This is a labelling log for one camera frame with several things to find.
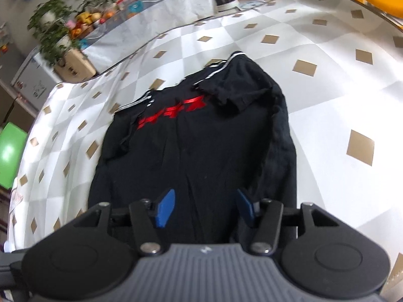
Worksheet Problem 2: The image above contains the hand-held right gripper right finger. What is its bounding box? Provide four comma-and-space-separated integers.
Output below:
236, 189, 339, 256

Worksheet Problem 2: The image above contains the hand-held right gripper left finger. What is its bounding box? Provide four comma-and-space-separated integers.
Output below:
74, 189, 176, 256

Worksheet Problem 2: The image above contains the black t-shirt with red print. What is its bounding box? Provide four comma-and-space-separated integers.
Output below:
87, 51, 298, 246

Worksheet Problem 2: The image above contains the white paper with red print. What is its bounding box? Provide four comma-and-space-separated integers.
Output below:
9, 189, 26, 215

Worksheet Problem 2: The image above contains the green plastic chair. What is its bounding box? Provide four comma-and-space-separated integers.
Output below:
0, 122, 28, 189

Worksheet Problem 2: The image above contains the brown cardboard box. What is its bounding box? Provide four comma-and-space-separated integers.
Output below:
52, 49, 96, 84

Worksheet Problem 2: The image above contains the low table with marbled cloth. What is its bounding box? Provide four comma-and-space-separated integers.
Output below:
80, 0, 221, 73

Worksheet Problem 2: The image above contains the light blue floor mat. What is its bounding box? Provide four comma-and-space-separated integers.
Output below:
241, 0, 274, 10

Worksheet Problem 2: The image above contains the bushy trailing green plant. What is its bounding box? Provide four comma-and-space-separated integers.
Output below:
28, 0, 82, 66

